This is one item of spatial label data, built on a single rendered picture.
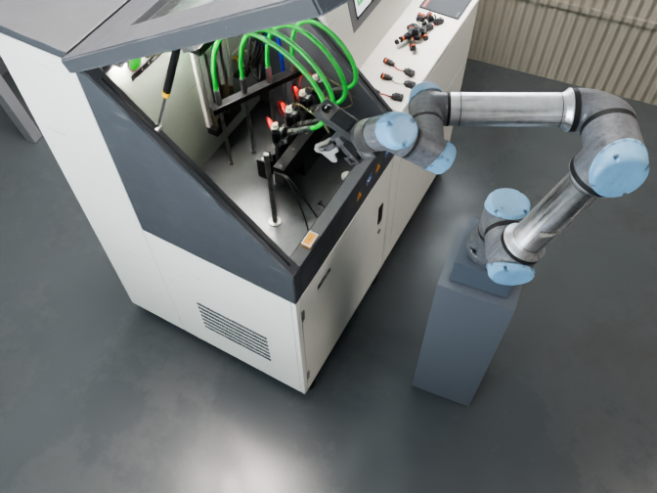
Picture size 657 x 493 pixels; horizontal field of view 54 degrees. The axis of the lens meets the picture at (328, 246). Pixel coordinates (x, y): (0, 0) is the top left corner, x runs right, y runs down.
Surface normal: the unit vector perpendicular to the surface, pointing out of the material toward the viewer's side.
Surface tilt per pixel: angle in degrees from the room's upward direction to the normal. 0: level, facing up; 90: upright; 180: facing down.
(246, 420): 0
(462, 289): 0
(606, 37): 90
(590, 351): 0
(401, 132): 45
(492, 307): 90
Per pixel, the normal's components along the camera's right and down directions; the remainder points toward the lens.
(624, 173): -0.02, 0.75
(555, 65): -0.38, 0.77
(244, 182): -0.01, -0.56
